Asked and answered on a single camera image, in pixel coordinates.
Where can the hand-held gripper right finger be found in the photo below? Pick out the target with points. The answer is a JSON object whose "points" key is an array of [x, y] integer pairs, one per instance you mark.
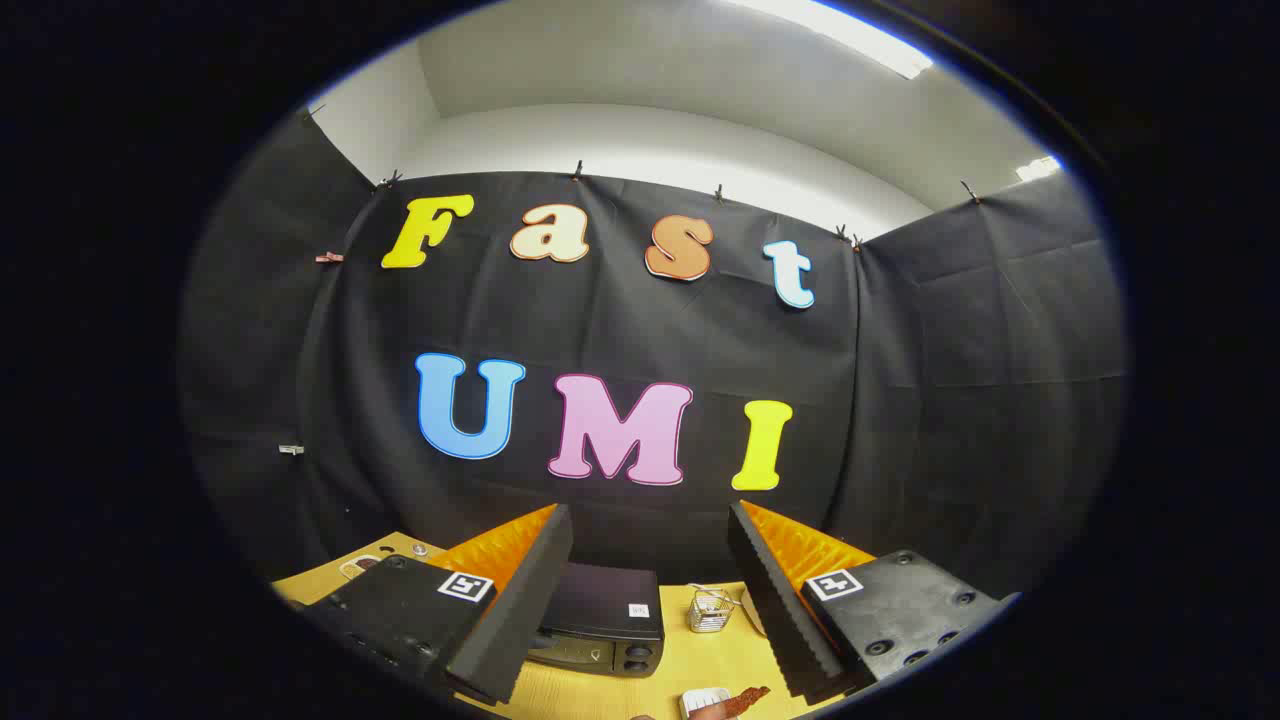
{"points": [[775, 600]]}

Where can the white condiment dish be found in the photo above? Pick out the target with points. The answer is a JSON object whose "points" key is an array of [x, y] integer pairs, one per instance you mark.
{"points": [[358, 568]]}

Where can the black toaster oven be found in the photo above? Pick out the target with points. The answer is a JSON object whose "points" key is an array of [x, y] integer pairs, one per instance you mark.
{"points": [[610, 600]]}

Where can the white rectangular tray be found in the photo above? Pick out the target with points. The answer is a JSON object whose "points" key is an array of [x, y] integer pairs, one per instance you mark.
{"points": [[700, 700]]}

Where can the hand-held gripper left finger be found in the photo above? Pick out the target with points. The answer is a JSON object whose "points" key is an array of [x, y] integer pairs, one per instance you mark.
{"points": [[520, 610]]}

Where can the red-brown steak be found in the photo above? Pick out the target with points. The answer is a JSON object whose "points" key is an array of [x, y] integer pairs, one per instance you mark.
{"points": [[748, 699]]}

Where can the black backdrop cloth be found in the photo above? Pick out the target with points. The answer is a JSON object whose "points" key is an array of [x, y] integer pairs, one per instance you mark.
{"points": [[600, 320]]}

